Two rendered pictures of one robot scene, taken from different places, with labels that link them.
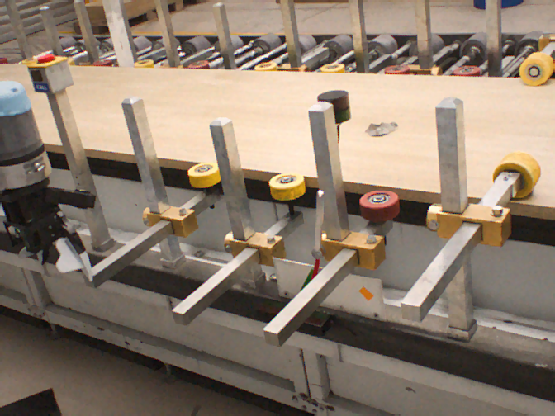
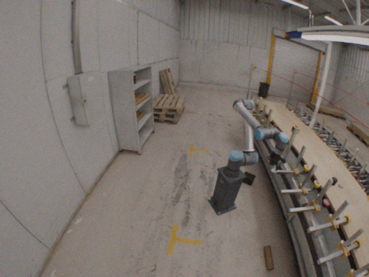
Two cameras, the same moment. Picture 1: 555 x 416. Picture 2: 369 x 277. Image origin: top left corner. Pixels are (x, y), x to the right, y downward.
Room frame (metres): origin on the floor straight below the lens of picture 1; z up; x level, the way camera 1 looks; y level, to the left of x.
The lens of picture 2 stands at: (-0.06, 0.05, 1.83)
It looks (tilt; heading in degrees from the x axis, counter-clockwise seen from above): 31 degrees down; 56
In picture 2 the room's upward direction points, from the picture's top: 2 degrees clockwise
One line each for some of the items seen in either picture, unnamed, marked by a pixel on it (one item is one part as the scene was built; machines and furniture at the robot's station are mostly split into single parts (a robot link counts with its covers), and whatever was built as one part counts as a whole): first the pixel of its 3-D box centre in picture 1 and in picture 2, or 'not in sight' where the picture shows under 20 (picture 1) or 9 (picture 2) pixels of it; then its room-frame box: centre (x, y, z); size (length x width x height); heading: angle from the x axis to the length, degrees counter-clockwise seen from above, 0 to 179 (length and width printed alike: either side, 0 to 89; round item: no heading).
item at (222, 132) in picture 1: (240, 219); (304, 183); (1.40, 0.09, 0.87); 0.03 x 0.03 x 0.48; 52
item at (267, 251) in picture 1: (253, 247); (302, 189); (1.38, 0.07, 0.80); 0.13 x 0.06 x 0.05; 52
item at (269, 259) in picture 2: not in sight; (269, 258); (1.02, -0.15, 0.04); 0.30 x 0.08 x 0.08; 52
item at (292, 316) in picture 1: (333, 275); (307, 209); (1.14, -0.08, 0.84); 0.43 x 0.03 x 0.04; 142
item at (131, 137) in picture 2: not in sight; (134, 107); (0.72, 2.95, 0.78); 0.90 x 0.45 x 1.55; 48
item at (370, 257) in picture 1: (350, 247); (314, 206); (1.23, -0.13, 0.85); 0.13 x 0.06 x 0.05; 52
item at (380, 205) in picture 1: (381, 220); (323, 205); (1.30, -0.21, 0.85); 0.08 x 0.08 x 0.11
